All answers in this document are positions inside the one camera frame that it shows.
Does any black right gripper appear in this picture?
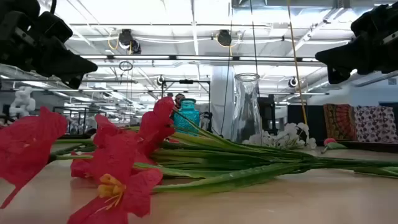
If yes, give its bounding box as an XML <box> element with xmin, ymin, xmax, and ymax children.
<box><xmin>315</xmin><ymin>2</ymin><xmax>398</xmax><ymax>85</ymax></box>

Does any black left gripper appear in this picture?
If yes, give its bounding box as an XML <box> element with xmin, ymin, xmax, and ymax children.
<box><xmin>0</xmin><ymin>0</ymin><xmax>99</xmax><ymax>90</ymax></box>

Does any red artificial tulip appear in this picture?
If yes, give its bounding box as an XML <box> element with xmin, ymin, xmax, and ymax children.
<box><xmin>320</xmin><ymin>138</ymin><xmax>348</xmax><ymax>155</ymax></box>

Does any white artificial flower bouquet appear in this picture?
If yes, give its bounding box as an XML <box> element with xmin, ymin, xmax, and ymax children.
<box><xmin>241</xmin><ymin>122</ymin><xmax>318</xmax><ymax>149</ymax></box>

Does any red artificial flower bouquet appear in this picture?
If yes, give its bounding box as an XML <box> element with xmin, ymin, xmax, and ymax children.
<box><xmin>0</xmin><ymin>96</ymin><xmax>398</xmax><ymax>224</ymax></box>

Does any clear glass vase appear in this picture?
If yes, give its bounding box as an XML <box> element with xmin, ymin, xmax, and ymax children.
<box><xmin>229</xmin><ymin>72</ymin><xmax>264</xmax><ymax>146</ymax></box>

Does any teal glass vase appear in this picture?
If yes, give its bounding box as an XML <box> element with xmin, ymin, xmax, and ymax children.
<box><xmin>173</xmin><ymin>98</ymin><xmax>201</xmax><ymax>137</ymax></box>

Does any red orange patterned cloth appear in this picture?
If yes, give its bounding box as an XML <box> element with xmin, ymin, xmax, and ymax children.
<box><xmin>323</xmin><ymin>103</ymin><xmax>357</xmax><ymax>141</ymax></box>

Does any white robot figure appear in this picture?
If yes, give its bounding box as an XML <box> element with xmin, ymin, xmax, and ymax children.
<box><xmin>8</xmin><ymin>86</ymin><xmax>37</xmax><ymax>118</ymax></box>

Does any black partition panel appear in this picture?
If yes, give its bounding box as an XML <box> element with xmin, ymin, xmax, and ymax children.
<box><xmin>287</xmin><ymin>104</ymin><xmax>324</xmax><ymax>141</ymax></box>

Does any white purple patterned cloth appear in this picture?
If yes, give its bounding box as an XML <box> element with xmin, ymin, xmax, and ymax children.
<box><xmin>353</xmin><ymin>105</ymin><xmax>398</xmax><ymax>144</ymax></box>

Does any black equipment rack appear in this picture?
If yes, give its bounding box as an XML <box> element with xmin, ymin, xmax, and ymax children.
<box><xmin>257</xmin><ymin>95</ymin><xmax>278</xmax><ymax>136</ymax></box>

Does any person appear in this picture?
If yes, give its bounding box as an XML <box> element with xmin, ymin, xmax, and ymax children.
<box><xmin>174</xmin><ymin>93</ymin><xmax>187</xmax><ymax>110</ymax></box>

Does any yellow hanging cable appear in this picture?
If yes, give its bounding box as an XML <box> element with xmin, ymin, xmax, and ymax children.
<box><xmin>285</xmin><ymin>0</ymin><xmax>308</xmax><ymax>126</ymax></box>

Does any black metal stand frame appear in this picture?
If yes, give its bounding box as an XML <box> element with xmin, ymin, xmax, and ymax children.
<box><xmin>160</xmin><ymin>79</ymin><xmax>211</xmax><ymax>105</ymax></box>

